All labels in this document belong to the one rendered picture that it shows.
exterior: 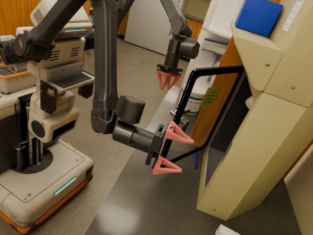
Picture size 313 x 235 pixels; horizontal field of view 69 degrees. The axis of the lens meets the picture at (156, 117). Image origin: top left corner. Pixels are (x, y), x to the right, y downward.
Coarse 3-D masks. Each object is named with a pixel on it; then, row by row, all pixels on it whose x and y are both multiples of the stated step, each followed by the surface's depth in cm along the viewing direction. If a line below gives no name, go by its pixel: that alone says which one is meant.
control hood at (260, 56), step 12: (240, 36) 54; (252, 36) 60; (240, 48) 52; (252, 48) 52; (264, 48) 51; (276, 48) 53; (252, 60) 53; (264, 60) 52; (276, 60) 52; (252, 72) 54; (264, 72) 53; (252, 84) 56; (264, 84) 55
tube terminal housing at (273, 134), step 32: (288, 0) 63; (288, 32) 54; (288, 64) 51; (256, 96) 60; (288, 96) 54; (256, 128) 60; (288, 128) 58; (224, 160) 68; (256, 160) 65; (288, 160) 73; (224, 192) 73; (256, 192) 76
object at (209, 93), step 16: (208, 80) 71; (224, 80) 78; (192, 96) 71; (208, 96) 77; (224, 96) 85; (176, 112) 71; (192, 112) 77; (208, 112) 85; (192, 128) 83; (208, 128) 93; (176, 144) 82; (192, 144) 92
